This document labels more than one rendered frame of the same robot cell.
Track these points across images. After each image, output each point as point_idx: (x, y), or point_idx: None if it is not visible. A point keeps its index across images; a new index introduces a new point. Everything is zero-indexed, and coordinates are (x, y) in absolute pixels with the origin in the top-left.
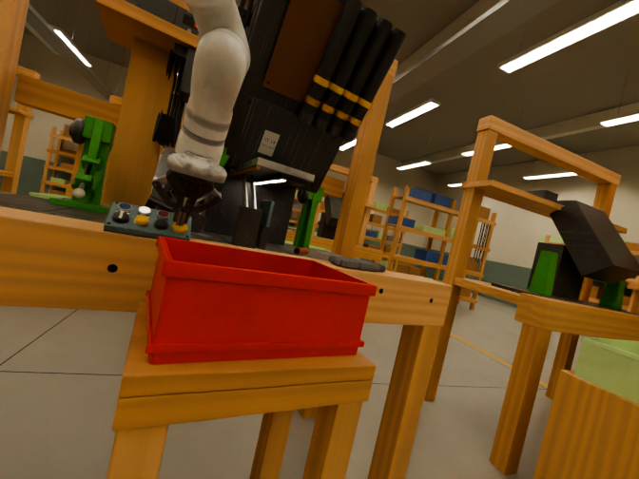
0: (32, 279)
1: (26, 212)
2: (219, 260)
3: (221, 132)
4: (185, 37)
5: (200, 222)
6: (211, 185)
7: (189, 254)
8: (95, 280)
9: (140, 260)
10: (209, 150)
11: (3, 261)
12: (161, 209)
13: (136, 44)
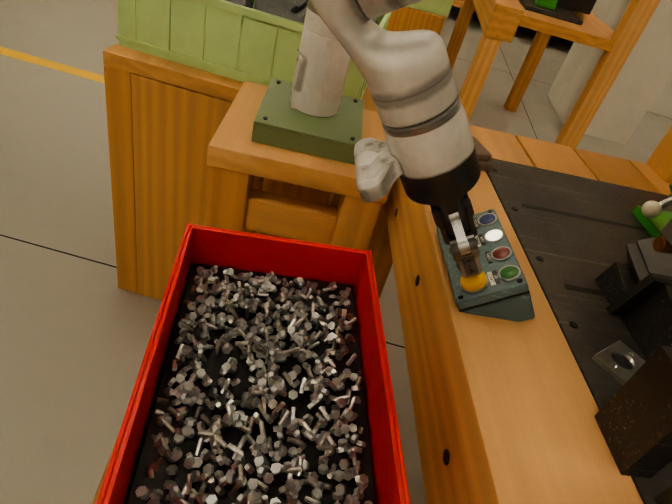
0: (402, 251)
1: (478, 194)
2: (367, 333)
3: (384, 110)
4: None
5: (670, 346)
6: (442, 216)
7: (364, 294)
8: (409, 284)
9: (426, 290)
10: (388, 142)
11: (404, 224)
12: (635, 275)
13: None
